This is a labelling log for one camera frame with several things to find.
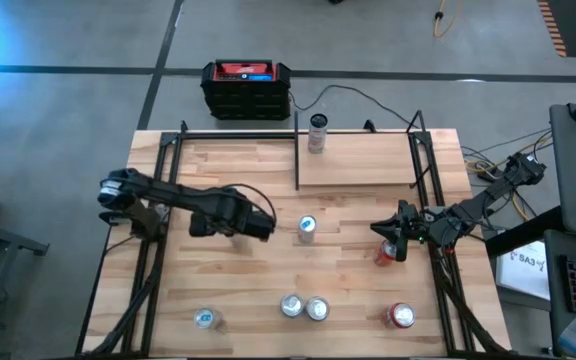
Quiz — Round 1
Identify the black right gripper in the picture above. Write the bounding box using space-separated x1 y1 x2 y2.
370 199 442 263

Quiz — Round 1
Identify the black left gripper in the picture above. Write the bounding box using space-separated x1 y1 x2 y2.
189 189 275 242

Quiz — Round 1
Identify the red Fanta soda can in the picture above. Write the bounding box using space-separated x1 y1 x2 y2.
385 301 417 330
373 238 399 267

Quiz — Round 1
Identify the blue Celsius can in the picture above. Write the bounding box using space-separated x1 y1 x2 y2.
192 306 225 332
297 214 318 245

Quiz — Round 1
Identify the silver Diet Coke can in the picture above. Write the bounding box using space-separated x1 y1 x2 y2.
279 293 306 319
305 295 331 322

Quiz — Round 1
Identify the white Celsius Peach Vibe can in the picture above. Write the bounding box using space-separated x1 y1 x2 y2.
307 112 329 155

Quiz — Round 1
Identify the wooden shelf board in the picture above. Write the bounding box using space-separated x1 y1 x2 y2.
297 132 418 187

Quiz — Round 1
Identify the black desk beam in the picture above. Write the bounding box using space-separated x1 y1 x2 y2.
484 204 565 257

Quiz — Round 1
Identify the white paper sheet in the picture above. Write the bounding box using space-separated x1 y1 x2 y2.
495 239 553 302

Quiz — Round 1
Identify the red black power station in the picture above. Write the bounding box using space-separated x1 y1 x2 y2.
199 58 293 122

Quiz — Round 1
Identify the dark grey desk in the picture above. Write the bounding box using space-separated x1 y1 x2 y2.
542 228 576 359

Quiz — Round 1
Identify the grey metal stand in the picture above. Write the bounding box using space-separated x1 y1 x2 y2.
0 215 51 360

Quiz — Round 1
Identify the black metal table frame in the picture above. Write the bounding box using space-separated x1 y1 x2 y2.
75 119 507 359

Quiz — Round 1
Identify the black shelf side rail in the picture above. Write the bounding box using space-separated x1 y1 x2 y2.
293 110 301 192
406 109 428 190

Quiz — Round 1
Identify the yellow floor cable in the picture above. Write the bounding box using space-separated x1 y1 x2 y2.
462 132 554 224
432 0 465 39

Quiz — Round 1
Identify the black power cable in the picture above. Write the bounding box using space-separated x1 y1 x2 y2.
287 83 416 127

